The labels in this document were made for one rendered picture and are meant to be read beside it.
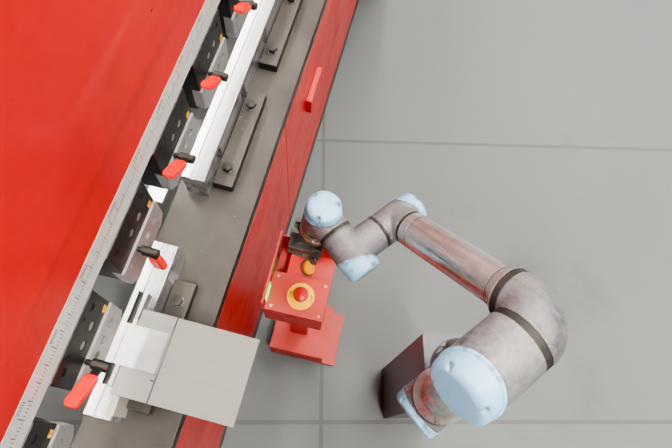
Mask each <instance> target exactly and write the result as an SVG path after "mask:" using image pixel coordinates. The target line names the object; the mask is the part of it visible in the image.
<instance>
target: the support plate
mask: <svg viewBox="0 0 672 448"><path fill-rule="evenodd" d="M176 320H177V317H173V316H169V315H166V314H162V313H158V312H154V311H151V310H147V309H143V311H142V314H141V316H140V319H139V321H138V324H137V325H138V326H142V327H145V328H149V329H153V330H156V331H160V332H164V333H167V334H169V333H170V334H172V331H173V328H174V326H175V323H176ZM259 342H260V340H258V339H255V338H251V337H247V336H244V335H240V334H236V333H232V332H229V331H225V330H221V329H218V328H214V327H210V326H206V325H203V324H199V323H195V322H192V321H188V320H184V319H180V318H179V320H178V323H177V325H176V328H175V331H174V334H173V336H172V339H171V342H170V344H169V347H168V350H167V352H166V355H165V358H164V361H163V363H162V366H161V369H160V371H159V374H158V377H157V379H156V382H155V385H154V388H153V390H152V393H151V396H150V398H149V401H148V404H149V405H153V406H157V407H160V408H164V409H167V410H171V411H175V412H178V413H182V414H185V415H189V416H193V417H196V418H200V419H203V420H207V421H211V422H214V423H218V424H221V425H225V426H229V427H232V428H233V427H234V425H235V421H236V418H237V415H238V411H239V408H240V405H241V402H242V398H243V395H244V392H245V388H246V385H247V382H248V379H249V375H250V372H251V369H252V365H253V362H254V359H255V355H256V352H257V349H258V346H259ZM155 377H156V375H155V374H151V373H148V372H144V371H141V370H137V369H133V368H130V367H126V366H122V365H121V366H120V369H119V371H118V374H117V376H116V379H115V381H114V384H113V386H112V389H111V391H110V394H113V395H117V396H121V397H124V398H128V399H131V400H135V401H139V402H142V403H146V401H147V398H148V395H149V393H150V390H151V387H152V385H153V382H151V381H150V379H151V380H154V379H155Z"/></svg>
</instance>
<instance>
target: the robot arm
mask: <svg viewBox="0 0 672 448"><path fill-rule="evenodd" d="M291 230H292V233H290V236H289V238H290V239H288V240H289V242H288V249H287V252H288V253H292V254H294V255H296V256H298V257H301V258H304V259H307V260H308V261H309V262H310V264H312V265H315V266H316V263H317V261H318V259H320V257H321V254H322V251H323V249H325V250H326V252H327V253H328V254H329V256H330V257H331V258H332V260H333V261H334V262H335V264H336V265H337V268H338V269H340V270H341V271H342V273H343V274H344V275H345V276H346V278H347V279H348V280H349V281H350V282H357V281H359V280H361V279H362V278H363V277H365V276H366V275H368V274H369V273H370V272H371V271H373V270H374V269H375V268H376V267H377V266H378V265H379V260H378V259H377V255H378V254H380V253H381V252H382V251H384V250H385V249H386V248H388V247H389V246H391V245H392V244H393V243H395V242H396V241H397V242H399V243H400V244H402V245H403V246H405V247H406V248H408V249H409V250H410V251H412V252H413V253H415V254H416V255H418V256H419V257H420V258H422V259H423V260H425V261H426V262H427V263H429V264H430V265H432V266H433V267H435V268H436V269H437V270H439V271H440V272H442V273H443V274H444V275H446V276H447V277H449V278H450V279H451V280H453V281H454V282H456V283H457V284H459V285H460V286H461V287H463V288H464V289H466V290H467V291H468V292H470V293H471V294H473V295H474V296H476V297H477V298H478V299H480V300H481V301H483V302H484V303H485V304H487V306H488V311H489V313H490V314H489V315H488V316H487V317H485V318H484V319H483V320H482V321H481V322H479V323H478V324H477V325H476V326H474V327H473V328H472V329H471V330H470V331H468V332H467V333H466V334H465V335H464V336H462V337H461V338H452V339H449V340H447V341H445V342H443V343H442V344H441V345H439V346H438V347H437V349H436V350H435V351H434V353H433V356H432V359H431V364H430V366H429V367H428V368H427V369H426V370H424V371H423V372H422V373H420V374H419V375H418V376H417V377H416V378H415V379H413V380H412V381H411V382H410V383H409V384H407V385H406V386H404V387H402V390H401V391H400V392H398V394H397V400H398V402H399V403H400V405H401V406H402V408H403V409H404V410H405V412H406V413H407V414H408V416H409V417H410V418H411V420H412V421H413V422H414V424H415V425H416V426H417V427H418V429H419V430H420V431H421V432H422V434H423V435H424V436H425V437H426V438H428V439H431V438H433V437H434V436H435V435H438V434H439V433H440V431H441V430H442V429H444V428H445V427H446V426H447V425H449V424H452V423H454V422H456V421H457V420H458V419H462V420H465V421H466V422H467V423H468V424H470V425H473V426H485V425H487V424H489V423H490V422H491V421H493V420H496V419H497V418H499V417H500V416H501V415H502V414H503V412H504V411H505V409H506V408H507V407H508V406H509V405H511V404H512V403H513V402H514V401H515V400H516V399H517V398H518V397H519V396H520V395H522V394H523V393H524V392H525V391H526V390H527V389H528V388H529V387H530V386H531V385H533V384H534V383H535V382H536V381H537V380H538V379H539V378H540V377H541V376H542V375H544V374H545V373H546V372H547V371H548V370H549V369H550V368H552V367H553V366H554V365H555V364H556V363H557V362H558V361H559V359H560V358H561V356H562V355H563V353H564V351H565V348H566V344H567V337H568V332H567V321H566V318H565V315H564V312H563V309H562V307H561V305H560V303H559V301H558V299H557V298H556V296H555V295H554V294H553V292H552V291H551V290H550V288H549V287H548V286H547V285H546V284H545V283H544V282H543V281H541V280H540V279H539V278H538V277H537V276H535V275H533V274H532V273H530V272H528V271H527V270H525V269H523V268H521V267H515V268H510V267H508V266H507V265H505V264H503V263H502V262H500V261H499V260H497V259H495V258H494V257H492V256H490V255H489V254H487V253H485V252H484V251H482V250H480V249H479V248H477V247H475V246H474V245H472V244H470V243H469V242H467V241H465V240H464V239H462V238H461V237H459V236H457V235H456V234H454V233H452V232H451V231H449V230H447V229H446V228H444V227H442V226H441V225H439V224H437V223H436V222H434V221H432V220H431V219H429V218H428V217H426V210H425V208H424V206H423V204H422V203H421V202H420V200H418V199H417V198H416V196H414V195H412V194H410V193H404V194H402V195H401V196H399V197H397V198H396V199H393V200H391V201H390V202H389V203H388V204H387V205H386V206H384V207H383V208H381V209H380V210H378V211H377V212H375V213H374V214H373V215H371V216H370V217H368V218H367V219H365V220H364V221H362V222H361V223H360V224H358V225H357V226H355V227H353V226H352V225H351V224H350V222H349V221H348V220H347V219H346V217H345V216H344V215H343V214H342V204H341V201H340V199H339V198H338V197H337V196H336V195H335V194H333V193H331V192H329V191H319V192H316V193H313V194H312V195H311V196H310V197H309V199H308V201H307V202H306V204H305V206H304V209H303V215H302V218H298V217H296V219H295V222H294V226H293V228H291ZM297 242H298V243H297Z"/></svg>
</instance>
